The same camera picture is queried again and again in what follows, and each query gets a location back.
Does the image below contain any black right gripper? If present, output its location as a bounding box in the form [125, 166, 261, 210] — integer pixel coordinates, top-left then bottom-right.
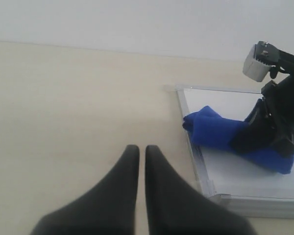
[230, 52, 294, 157]

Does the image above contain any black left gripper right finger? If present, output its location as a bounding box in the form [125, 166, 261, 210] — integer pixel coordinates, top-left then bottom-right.
[145, 145, 256, 235]

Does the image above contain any white board with aluminium frame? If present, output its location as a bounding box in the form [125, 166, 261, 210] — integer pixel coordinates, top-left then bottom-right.
[170, 85, 294, 219]

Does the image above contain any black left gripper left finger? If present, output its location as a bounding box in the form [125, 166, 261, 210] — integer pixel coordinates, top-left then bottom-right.
[31, 145, 140, 235]

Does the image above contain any blue cloth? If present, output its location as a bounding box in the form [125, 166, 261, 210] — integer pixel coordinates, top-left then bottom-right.
[182, 105, 294, 174]

